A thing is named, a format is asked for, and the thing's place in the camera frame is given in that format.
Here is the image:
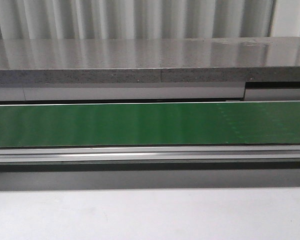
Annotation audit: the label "green conveyor belt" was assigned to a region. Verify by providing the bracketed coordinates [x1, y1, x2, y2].
[0, 101, 300, 148]

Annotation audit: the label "grey speckled stone countertop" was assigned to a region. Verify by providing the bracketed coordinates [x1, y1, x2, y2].
[0, 37, 300, 85]

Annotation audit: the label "grey cabinet front panels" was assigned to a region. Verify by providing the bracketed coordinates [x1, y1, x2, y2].
[0, 81, 300, 102]

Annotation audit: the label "white pleated curtain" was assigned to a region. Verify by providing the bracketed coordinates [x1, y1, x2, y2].
[0, 0, 300, 39]

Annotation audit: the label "aluminium conveyor frame rail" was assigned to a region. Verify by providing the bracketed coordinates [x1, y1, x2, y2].
[0, 144, 300, 163]

